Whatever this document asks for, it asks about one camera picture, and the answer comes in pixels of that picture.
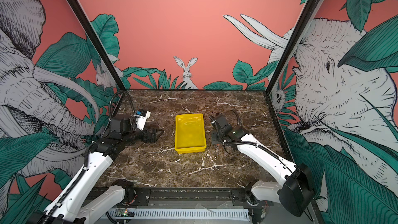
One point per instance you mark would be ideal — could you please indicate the left black corner post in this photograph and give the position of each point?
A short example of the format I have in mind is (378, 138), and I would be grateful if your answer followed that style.
(94, 38)

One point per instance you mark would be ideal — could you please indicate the black front mounting rail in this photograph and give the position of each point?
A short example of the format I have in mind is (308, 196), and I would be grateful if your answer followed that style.
(237, 196)

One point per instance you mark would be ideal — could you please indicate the white slotted cable duct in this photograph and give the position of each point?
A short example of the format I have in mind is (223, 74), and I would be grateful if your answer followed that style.
(186, 213)

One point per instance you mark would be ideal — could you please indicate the black corner post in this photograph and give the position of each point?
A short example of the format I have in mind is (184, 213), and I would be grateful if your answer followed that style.
(94, 38)
(303, 23)

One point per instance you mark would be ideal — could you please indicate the green circuit board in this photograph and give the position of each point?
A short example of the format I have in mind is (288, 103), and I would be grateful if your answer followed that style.
(124, 213)

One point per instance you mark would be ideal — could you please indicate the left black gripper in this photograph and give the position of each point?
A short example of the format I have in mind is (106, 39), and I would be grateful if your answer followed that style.
(153, 138)

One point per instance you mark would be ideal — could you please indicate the right black corner post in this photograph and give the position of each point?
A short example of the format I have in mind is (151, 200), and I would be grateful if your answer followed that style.
(303, 23)

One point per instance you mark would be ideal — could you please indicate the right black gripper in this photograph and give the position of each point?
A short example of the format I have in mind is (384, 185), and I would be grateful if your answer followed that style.
(213, 137)

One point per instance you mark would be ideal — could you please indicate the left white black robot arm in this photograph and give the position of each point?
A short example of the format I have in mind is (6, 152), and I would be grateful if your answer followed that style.
(68, 207)

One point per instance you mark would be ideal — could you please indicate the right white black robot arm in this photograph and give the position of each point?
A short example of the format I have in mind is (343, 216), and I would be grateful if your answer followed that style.
(294, 188)

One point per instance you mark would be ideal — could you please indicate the yellow plastic bin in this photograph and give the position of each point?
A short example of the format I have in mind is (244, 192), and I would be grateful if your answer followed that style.
(190, 133)

